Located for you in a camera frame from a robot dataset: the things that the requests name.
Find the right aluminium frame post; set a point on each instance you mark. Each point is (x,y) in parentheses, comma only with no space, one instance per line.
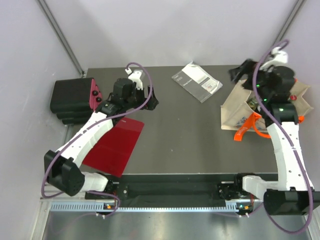
(282,34)

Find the slotted cable duct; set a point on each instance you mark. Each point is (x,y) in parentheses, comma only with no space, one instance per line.
(104,207)

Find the canvas bag orange handles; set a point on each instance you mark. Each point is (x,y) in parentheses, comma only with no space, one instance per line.
(236,115)

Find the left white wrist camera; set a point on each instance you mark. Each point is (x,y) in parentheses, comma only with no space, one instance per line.
(136,76)

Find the cola glass bottle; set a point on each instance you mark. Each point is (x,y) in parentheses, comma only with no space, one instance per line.
(292,98)

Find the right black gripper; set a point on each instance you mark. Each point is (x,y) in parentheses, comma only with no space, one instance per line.
(246,67)

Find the black mounting base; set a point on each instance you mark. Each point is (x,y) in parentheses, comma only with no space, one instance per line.
(177,190)

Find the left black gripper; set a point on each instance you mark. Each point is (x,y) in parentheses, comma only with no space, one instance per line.
(152,103)

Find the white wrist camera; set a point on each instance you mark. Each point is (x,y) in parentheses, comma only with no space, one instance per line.
(136,76)
(276,58)

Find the left aluminium frame post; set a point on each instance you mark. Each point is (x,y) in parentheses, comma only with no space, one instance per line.
(60,35)

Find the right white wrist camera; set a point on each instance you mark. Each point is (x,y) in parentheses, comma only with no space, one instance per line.
(276,58)

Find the red folder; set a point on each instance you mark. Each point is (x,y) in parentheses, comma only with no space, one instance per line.
(113,151)

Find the aluminium frame post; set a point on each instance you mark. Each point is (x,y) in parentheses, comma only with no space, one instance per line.
(282,34)
(60,35)

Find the clear glass bottle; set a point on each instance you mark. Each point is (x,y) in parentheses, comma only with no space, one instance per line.
(253,103)

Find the white booklet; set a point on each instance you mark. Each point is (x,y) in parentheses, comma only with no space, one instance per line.
(196,81)

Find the black pink case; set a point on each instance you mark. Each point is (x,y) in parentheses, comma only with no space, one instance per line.
(74,100)

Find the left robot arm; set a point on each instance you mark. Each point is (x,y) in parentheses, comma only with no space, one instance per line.
(62,167)

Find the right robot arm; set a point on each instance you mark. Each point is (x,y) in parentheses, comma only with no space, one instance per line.
(293,193)

